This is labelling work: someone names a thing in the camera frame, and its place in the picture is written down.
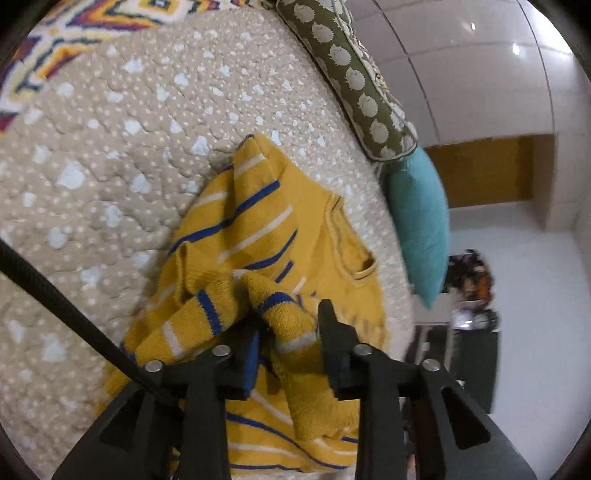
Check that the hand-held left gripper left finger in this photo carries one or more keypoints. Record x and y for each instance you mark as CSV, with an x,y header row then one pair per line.
x,y
253,369

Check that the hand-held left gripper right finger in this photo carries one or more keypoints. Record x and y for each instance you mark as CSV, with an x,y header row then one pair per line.
x,y
333,344

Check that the yellow striped sweater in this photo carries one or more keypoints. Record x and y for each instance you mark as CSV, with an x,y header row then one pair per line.
x,y
258,221

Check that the cluttered clothes rack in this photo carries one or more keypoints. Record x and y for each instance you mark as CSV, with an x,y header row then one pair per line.
x,y
471,281

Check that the white low cabinet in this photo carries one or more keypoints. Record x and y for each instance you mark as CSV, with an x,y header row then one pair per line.
x,y
434,314

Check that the black television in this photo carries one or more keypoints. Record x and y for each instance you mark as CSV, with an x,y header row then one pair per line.
x,y
478,369

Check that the teal pillow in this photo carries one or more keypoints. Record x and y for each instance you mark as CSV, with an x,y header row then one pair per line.
x,y
420,221

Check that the wooden door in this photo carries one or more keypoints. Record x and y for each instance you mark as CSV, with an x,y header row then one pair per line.
x,y
485,170

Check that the green hedgehog print bolster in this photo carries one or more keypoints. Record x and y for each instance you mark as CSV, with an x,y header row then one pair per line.
x,y
351,78

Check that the beige dotted quilted bedspread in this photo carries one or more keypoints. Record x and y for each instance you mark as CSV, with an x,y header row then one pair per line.
x,y
138,115

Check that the yellow red blue patterned blanket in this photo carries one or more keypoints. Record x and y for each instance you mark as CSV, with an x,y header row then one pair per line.
x,y
69,27

